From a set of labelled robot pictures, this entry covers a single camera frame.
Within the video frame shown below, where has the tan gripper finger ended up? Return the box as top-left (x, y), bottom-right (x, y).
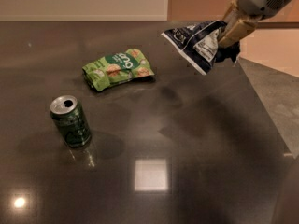
top-left (222, 0), bottom-right (240, 23)
top-left (218, 18), bottom-right (258, 48)

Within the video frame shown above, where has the blue chip bag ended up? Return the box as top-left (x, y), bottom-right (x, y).
top-left (162, 21), bottom-right (240, 75)

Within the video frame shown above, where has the green chip bag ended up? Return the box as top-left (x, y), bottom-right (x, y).
top-left (82, 49), bottom-right (154, 91)

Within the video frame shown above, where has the green soda can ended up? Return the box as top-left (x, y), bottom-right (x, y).
top-left (50, 95), bottom-right (92, 148)

